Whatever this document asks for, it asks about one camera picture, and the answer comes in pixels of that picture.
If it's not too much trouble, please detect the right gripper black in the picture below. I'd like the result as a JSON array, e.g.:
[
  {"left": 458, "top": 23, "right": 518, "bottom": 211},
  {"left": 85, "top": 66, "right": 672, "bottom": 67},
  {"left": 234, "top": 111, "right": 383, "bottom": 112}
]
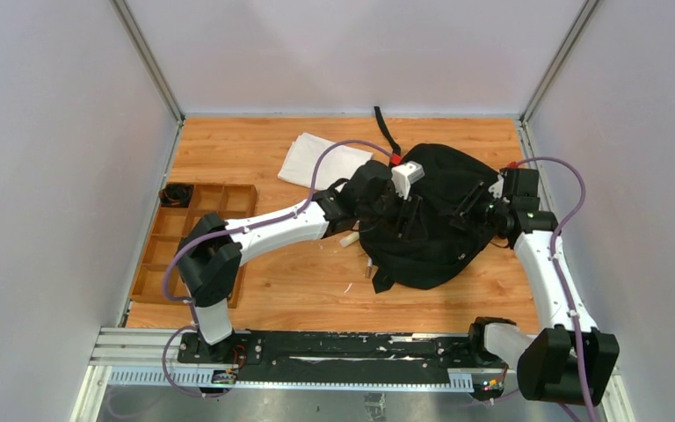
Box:
[{"left": 440, "top": 180, "right": 511, "bottom": 238}]

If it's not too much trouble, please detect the black student backpack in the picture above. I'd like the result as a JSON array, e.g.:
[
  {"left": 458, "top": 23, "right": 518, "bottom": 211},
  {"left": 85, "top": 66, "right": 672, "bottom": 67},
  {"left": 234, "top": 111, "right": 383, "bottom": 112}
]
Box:
[{"left": 359, "top": 106, "right": 498, "bottom": 293}]

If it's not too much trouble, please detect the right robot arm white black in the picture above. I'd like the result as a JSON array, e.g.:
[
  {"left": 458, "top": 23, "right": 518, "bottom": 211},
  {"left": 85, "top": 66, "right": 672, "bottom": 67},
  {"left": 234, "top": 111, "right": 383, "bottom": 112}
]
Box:
[{"left": 454, "top": 168, "right": 620, "bottom": 406}]

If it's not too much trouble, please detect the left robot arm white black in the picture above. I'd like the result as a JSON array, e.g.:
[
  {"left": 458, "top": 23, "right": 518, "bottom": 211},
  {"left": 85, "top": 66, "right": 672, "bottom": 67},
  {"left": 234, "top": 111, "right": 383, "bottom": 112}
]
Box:
[{"left": 175, "top": 160, "right": 425, "bottom": 363}]

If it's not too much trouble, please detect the brown capped white marker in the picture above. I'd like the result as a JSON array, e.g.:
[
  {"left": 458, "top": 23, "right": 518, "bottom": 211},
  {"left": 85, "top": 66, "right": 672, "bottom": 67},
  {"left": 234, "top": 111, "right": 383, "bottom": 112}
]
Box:
[{"left": 365, "top": 259, "right": 373, "bottom": 279}]

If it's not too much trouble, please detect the yellow glue stick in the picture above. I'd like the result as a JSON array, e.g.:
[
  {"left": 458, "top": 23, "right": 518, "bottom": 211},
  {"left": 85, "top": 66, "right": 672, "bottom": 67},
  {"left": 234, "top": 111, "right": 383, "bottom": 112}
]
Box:
[{"left": 339, "top": 232, "right": 359, "bottom": 248}]

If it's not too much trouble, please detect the folded white cloth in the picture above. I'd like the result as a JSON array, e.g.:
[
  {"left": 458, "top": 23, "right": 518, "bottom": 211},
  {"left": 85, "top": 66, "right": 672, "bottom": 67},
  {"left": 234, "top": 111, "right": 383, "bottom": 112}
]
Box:
[{"left": 278, "top": 133, "right": 373, "bottom": 191}]

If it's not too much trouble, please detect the wooden compartment tray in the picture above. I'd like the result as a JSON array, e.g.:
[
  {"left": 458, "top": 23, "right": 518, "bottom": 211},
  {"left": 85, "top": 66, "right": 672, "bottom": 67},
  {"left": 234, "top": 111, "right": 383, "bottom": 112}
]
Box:
[{"left": 129, "top": 183, "right": 258, "bottom": 305}]

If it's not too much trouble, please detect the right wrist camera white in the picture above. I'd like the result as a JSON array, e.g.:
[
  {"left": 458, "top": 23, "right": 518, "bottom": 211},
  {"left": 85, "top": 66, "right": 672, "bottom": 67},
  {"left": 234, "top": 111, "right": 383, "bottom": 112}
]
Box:
[{"left": 489, "top": 178, "right": 504, "bottom": 199}]

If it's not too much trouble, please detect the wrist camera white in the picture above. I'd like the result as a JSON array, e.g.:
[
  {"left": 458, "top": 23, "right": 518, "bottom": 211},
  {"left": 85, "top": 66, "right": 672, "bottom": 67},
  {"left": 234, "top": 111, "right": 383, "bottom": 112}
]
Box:
[
  {"left": 390, "top": 161, "right": 425, "bottom": 200},
  {"left": 489, "top": 178, "right": 504, "bottom": 199}
]

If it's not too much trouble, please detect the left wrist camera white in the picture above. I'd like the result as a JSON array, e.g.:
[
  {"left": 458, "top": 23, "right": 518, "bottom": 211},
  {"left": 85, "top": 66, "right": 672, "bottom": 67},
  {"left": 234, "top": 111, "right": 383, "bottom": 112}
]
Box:
[{"left": 390, "top": 161, "right": 425, "bottom": 200}]

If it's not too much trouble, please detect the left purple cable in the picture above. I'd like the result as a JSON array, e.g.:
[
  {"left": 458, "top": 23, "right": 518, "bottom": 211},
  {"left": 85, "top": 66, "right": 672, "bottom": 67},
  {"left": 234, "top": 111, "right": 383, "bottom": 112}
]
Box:
[{"left": 161, "top": 139, "right": 403, "bottom": 400}]

